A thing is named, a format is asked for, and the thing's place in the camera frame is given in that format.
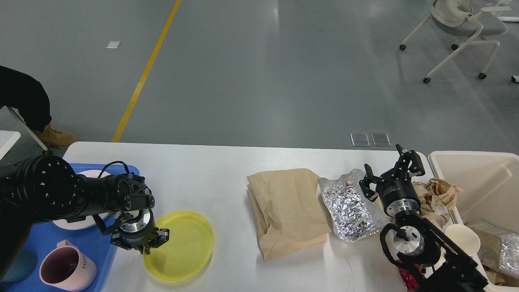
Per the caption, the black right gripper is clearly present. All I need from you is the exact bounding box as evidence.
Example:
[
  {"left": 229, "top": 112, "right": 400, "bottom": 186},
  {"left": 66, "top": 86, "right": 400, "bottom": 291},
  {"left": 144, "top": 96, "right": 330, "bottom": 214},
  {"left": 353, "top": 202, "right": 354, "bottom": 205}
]
[{"left": 358, "top": 144, "right": 426, "bottom": 216}]

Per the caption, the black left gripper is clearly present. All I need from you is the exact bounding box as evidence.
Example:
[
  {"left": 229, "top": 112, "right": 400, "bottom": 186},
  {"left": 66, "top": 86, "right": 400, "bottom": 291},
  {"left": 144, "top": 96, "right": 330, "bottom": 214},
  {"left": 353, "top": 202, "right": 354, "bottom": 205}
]
[{"left": 110, "top": 209, "right": 170, "bottom": 255}]

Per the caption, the yellow plastic plate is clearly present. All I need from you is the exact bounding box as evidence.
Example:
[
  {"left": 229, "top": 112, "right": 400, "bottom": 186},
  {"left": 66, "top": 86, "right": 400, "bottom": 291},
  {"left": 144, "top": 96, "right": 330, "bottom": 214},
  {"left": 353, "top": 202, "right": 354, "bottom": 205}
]
[{"left": 143, "top": 210, "right": 214, "bottom": 281}]

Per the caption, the pink ribbed mug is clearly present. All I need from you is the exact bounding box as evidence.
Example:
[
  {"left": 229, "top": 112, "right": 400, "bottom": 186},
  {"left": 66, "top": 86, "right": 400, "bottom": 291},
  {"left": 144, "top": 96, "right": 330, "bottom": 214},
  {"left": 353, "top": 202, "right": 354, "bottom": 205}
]
[{"left": 39, "top": 240, "right": 97, "bottom": 292}]

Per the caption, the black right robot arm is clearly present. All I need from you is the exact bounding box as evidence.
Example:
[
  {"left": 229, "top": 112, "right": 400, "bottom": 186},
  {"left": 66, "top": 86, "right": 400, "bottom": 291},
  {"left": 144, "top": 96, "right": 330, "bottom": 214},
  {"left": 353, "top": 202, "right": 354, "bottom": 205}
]
[{"left": 359, "top": 144, "right": 488, "bottom": 292}]

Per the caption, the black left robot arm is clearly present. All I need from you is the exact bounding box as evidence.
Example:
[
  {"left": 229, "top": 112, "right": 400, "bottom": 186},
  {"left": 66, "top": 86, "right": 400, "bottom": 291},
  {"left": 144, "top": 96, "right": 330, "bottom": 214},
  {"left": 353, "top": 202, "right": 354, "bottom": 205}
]
[{"left": 0, "top": 155, "right": 170, "bottom": 277}]

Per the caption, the right metal floor plate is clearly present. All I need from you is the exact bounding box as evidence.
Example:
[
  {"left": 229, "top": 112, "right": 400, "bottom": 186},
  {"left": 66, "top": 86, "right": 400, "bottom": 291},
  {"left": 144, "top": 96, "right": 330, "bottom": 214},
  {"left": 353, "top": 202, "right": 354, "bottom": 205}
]
[{"left": 371, "top": 133, "right": 392, "bottom": 147}]

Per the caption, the metal floor plate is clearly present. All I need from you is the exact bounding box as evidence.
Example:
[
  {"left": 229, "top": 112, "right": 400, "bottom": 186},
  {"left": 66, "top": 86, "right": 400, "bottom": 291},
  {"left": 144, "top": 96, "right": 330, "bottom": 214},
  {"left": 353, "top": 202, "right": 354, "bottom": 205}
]
[
  {"left": 350, "top": 133, "right": 370, "bottom": 147},
  {"left": 371, "top": 133, "right": 392, "bottom": 147}
]

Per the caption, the crumpled brown paper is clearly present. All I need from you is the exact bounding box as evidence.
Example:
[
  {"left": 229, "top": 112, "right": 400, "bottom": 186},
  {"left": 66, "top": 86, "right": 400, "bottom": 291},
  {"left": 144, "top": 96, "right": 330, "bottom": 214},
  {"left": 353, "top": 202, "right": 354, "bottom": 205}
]
[{"left": 412, "top": 178, "right": 464, "bottom": 229}]

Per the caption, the left metal floor plate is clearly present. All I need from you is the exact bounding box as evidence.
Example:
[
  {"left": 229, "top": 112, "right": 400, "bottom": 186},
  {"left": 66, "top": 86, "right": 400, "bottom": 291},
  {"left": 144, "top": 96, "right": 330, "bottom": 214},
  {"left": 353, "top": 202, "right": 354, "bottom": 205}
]
[{"left": 350, "top": 133, "right": 370, "bottom": 147}]

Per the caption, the pink round plate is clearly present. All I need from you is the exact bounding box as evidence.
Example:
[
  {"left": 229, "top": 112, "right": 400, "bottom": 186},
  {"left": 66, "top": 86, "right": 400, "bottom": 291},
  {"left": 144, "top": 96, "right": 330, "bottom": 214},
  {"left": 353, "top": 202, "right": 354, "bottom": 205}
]
[{"left": 53, "top": 170, "right": 101, "bottom": 230}]

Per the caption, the silver foil pouch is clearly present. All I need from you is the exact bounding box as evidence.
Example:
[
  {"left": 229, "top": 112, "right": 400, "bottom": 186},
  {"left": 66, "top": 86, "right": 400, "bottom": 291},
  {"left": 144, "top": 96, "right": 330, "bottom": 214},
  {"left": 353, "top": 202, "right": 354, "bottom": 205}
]
[{"left": 318, "top": 169, "right": 388, "bottom": 243}]

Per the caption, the white paper cup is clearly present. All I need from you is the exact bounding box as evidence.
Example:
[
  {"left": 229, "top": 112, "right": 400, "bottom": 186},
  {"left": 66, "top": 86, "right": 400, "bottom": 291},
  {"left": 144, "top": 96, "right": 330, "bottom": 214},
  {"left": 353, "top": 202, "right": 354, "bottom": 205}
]
[{"left": 445, "top": 224, "right": 481, "bottom": 256}]

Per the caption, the beige plastic bin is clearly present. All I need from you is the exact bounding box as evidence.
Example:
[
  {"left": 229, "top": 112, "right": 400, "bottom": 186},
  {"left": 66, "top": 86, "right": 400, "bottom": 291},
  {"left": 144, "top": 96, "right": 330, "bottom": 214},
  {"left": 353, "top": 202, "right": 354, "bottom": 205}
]
[{"left": 428, "top": 151, "right": 519, "bottom": 292}]

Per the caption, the brown paper bag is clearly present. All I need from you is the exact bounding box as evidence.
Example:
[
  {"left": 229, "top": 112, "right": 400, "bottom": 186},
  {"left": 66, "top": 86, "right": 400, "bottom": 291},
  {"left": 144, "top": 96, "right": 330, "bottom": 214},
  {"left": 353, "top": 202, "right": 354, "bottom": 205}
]
[{"left": 247, "top": 168, "right": 331, "bottom": 262}]

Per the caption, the red snack wrapper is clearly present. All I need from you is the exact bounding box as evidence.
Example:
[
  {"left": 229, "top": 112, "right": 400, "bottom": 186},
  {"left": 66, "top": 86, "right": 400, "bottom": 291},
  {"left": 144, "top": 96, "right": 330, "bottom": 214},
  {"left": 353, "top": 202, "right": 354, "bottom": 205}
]
[{"left": 397, "top": 264, "right": 426, "bottom": 292}]

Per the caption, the teal blue cup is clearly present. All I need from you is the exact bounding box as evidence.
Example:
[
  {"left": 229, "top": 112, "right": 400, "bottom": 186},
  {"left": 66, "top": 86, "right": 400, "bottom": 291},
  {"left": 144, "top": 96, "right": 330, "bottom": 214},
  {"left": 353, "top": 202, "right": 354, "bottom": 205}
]
[{"left": 1, "top": 248, "right": 37, "bottom": 283}]

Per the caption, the tan work boot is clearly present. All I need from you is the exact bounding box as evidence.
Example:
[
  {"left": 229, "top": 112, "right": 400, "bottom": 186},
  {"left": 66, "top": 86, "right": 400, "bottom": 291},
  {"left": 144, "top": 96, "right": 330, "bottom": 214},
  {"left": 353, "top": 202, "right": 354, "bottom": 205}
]
[{"left": 32, "top": 124, "right": 80, "bottom": 148}]

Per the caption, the wrapped package in bin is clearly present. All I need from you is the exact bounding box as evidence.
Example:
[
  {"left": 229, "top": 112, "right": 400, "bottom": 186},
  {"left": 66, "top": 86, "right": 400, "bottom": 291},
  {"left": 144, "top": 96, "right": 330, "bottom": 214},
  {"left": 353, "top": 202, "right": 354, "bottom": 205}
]
[{"left": 468, "top": 220, "right": 519, "bottom": 279}]

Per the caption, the white office chair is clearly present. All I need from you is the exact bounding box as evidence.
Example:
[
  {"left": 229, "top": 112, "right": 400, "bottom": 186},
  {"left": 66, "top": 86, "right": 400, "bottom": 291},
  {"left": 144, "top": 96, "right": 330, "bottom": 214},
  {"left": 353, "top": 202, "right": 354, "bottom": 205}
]
[{"left": 399, "top": 0, "right": 512, "bottom": 84}]

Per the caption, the person in black clothes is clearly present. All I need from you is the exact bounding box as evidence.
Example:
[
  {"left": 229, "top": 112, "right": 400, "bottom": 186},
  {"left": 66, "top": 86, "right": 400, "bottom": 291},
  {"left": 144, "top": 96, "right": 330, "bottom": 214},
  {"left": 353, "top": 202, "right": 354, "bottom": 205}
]
[{"left": 0, "top": 66, "right": 52, "bottom": 132}]

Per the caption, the white paper scrap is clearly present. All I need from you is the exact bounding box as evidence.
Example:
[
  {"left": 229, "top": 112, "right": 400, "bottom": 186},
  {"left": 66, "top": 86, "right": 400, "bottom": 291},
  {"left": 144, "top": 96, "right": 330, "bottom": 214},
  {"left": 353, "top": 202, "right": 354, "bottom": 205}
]
[{"left": 106, "top": 41, "right": 122, "bottom": 49}]

